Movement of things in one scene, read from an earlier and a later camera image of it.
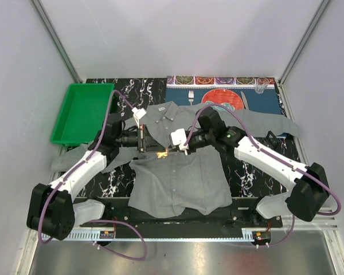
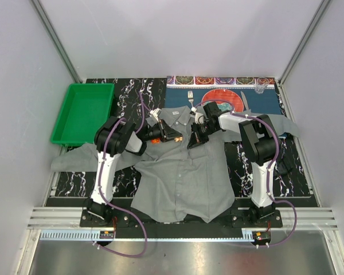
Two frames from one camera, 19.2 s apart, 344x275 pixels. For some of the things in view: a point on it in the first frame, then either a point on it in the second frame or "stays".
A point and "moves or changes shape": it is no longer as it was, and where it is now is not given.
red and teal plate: [226, 97] stays
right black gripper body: [192, 146] → [201, 131]
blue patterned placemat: [185, 90] stays
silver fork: [191, 95] stays
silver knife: [244, 99] stays
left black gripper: [148, 144] → [166, 133]
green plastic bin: [83, 114] stays
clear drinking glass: [261, 84] stays
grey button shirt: [174, 183] moves or changes shape
